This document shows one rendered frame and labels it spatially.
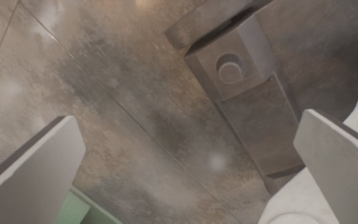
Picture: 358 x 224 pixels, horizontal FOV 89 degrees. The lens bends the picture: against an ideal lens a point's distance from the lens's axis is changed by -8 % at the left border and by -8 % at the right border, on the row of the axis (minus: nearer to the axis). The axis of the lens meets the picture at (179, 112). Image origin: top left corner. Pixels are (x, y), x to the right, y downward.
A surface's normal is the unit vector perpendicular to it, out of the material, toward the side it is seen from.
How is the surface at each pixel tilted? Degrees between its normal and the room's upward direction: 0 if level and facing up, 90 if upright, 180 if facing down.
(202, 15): 2
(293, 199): 113
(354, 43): 0
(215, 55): 0
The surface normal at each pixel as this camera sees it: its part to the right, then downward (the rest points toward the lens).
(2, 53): -0.21, 0.51
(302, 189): -0.30, -0.95
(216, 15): -0.01, 0.44
